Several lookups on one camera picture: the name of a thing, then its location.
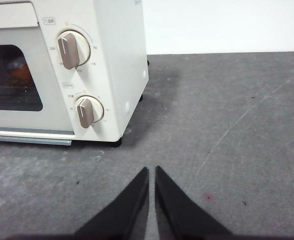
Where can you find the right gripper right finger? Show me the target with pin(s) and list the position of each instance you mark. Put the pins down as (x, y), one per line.
(179, 212)

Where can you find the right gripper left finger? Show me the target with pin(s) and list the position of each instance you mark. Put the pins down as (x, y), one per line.
(124, 210)

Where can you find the beige round oven knob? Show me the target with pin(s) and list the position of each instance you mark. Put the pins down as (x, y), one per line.
(72, 50)
(87, 111)

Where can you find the grey oven crumb tray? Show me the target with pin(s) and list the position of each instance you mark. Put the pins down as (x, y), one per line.
(36, 140)

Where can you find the cream Toshiba toaster oven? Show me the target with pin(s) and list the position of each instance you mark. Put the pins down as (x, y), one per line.
(116, 62)

